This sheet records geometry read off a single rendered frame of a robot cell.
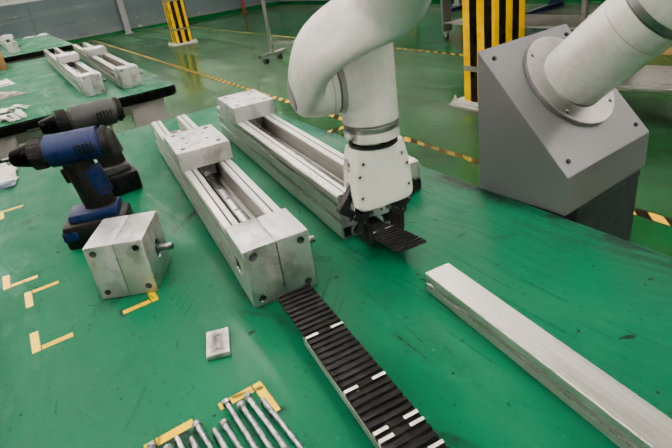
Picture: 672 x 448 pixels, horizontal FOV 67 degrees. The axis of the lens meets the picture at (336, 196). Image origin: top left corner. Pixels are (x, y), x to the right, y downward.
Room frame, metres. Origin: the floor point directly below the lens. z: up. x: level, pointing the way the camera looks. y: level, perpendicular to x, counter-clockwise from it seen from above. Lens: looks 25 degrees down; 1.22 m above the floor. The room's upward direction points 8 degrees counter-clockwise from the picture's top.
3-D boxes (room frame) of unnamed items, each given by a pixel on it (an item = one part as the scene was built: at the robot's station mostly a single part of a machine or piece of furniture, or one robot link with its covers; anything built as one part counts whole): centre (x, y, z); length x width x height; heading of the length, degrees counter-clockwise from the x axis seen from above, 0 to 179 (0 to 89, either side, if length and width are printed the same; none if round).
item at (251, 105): (1.38, 0.21, 0.87); 0.16 x 0.11 x 0.07; 23
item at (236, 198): (1.07, 0.28, 0.82); 0.80 x 0.10 x 0.09; 23
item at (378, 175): (0.73, -0.07, 0.92); 0.10 x 0.07 x 0.11; 113
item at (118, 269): (0.74, 0.33, 0.83); 0.11 x 0.10 x 0.10; 92
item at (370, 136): (0.73, -0.07, 0.98); 0.09 x 0.08 x 0.03; 113
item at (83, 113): (1.13, 0.55, 0.89); 0.20 x 0.08 x 0.22; 119
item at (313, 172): (1.15, 0.11, 0.82); 0.80 x 0.10 x 0.09; 23
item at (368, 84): (0.73, -0.06, 1.06); 0.09 x 0.08 x 0.13; 105
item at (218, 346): (0.53, 0.18, 0.78); 0.05 x 0.03 x 0.01; 10
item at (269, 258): (0.67, 0.10, 0.83); 0.12 x 0.09 x 0.10; 113
